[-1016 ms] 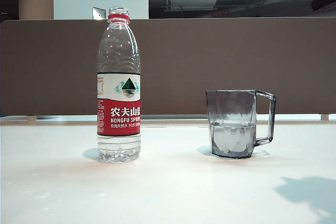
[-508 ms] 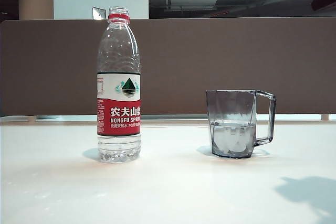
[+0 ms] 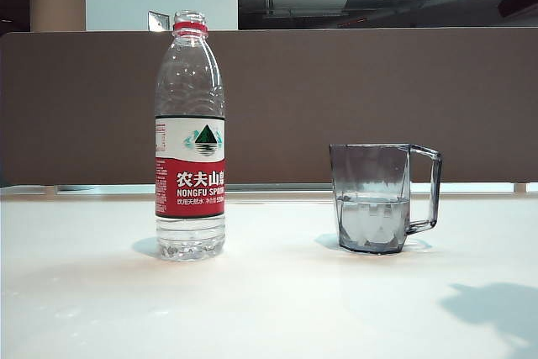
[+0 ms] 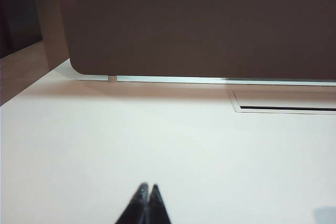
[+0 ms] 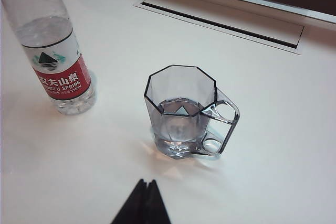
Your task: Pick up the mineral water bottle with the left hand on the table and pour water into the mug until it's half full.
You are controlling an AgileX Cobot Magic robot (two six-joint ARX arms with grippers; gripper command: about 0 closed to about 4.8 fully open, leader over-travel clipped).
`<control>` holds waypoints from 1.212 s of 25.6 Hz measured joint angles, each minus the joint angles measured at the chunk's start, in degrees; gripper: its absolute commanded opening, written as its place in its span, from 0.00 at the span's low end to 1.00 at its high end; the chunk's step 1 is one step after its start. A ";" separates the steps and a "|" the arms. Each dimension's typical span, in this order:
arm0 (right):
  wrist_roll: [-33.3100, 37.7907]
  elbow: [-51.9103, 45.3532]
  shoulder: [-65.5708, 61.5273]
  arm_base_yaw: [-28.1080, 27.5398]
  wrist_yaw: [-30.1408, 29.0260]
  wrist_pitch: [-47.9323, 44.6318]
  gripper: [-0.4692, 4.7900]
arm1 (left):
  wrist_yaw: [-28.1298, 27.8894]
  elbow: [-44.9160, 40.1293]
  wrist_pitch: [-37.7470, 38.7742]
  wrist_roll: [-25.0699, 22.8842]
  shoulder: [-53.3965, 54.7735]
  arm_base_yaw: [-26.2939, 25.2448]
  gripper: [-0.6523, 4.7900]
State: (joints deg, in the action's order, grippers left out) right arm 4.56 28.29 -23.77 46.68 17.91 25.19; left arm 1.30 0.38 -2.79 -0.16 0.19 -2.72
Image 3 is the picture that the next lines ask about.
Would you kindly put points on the small shiny sign plate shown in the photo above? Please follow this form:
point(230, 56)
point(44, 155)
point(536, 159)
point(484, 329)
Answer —
point(157, 20)

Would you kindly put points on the clear red-label water bottle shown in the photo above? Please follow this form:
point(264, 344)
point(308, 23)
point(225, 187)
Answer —
point(189, 174)

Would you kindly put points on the aluminium partition base rail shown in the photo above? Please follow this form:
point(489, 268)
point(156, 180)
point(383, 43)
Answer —
point(273, 188)

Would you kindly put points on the grey transparent faceted mug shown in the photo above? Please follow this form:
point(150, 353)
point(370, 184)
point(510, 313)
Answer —
point(370, 216)

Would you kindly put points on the brown desk partition panel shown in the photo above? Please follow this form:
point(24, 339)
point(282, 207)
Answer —
point(336, 94)

